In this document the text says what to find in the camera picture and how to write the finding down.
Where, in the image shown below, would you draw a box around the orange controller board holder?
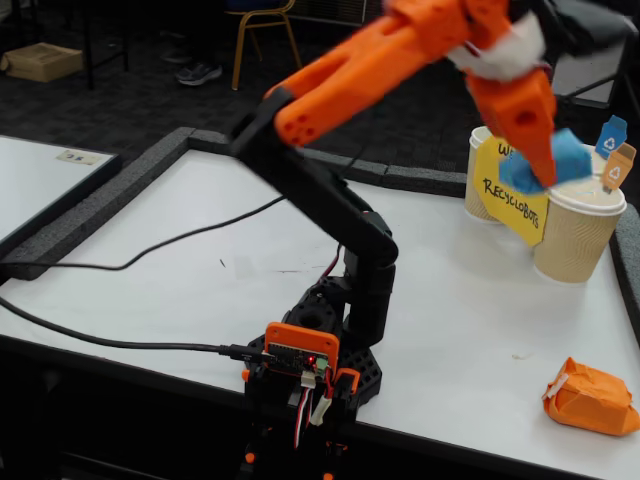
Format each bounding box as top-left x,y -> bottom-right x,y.
263,322 -> 342,377

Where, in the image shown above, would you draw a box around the black robot base with clamp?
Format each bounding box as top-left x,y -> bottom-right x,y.
238,332 -> 385,480

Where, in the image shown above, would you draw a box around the yellow handwritten welcome sign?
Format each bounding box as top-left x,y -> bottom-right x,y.
472,137 -> 550,247

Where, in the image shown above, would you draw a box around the paper cup with orange tag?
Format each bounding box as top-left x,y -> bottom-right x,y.
533,172 -> 628,284

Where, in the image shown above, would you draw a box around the white tape wrap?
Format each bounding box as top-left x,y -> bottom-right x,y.
447,12 -> 549,82

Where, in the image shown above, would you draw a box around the gold frame chair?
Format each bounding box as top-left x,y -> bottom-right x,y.
224,0 -> 304,92

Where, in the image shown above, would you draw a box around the grey sneaker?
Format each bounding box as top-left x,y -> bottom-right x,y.
174,62 -> 224,87

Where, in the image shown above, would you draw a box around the blue recycle bin tag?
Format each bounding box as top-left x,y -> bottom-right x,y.
594,115 -> 629,157

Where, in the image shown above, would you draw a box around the thin black camera cable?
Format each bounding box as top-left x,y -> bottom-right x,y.
0,194 -> 289,272

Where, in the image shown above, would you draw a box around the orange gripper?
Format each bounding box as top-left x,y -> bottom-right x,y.
466,68 -> 560,188

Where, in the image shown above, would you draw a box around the orange recycle bin tag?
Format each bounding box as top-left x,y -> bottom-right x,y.
599,142 -> 637,196

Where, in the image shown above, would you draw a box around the brown cardboard box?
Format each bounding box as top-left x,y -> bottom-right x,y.
0,42 -> 85,84

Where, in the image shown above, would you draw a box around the blue paper-wrapped rubbish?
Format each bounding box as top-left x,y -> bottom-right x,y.
498,128 -> 594,195

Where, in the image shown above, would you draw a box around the small paper label sticker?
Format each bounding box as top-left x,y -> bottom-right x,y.
55,149 -> 103,167

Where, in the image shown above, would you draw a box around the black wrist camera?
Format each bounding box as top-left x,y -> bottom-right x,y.
537,0 -> 626,56

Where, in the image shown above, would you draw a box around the black metal table frame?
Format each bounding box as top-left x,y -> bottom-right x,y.
79,0 -> 132,92

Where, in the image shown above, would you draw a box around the servo wire bundle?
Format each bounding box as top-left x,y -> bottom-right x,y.
291,372 -> 334,450

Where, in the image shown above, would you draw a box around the orange paper-wrapped rubbish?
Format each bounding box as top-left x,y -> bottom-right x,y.
542,357 -> 640,437

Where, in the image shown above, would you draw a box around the whiteboard with black frame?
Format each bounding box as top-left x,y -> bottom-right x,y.
0,134 -> 123,257

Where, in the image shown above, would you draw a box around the white standing board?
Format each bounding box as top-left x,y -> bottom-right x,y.
549,49 -> 629,109

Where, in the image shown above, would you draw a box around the dark grey foam border strip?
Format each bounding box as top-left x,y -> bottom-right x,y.
608,203 -> 640,346
1,126 -> 197,282
185,128 -> 390,189
384,163 -> 469,200

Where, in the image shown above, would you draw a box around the paper cup with green tag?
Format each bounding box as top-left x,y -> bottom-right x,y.
463,125 -> 504,226

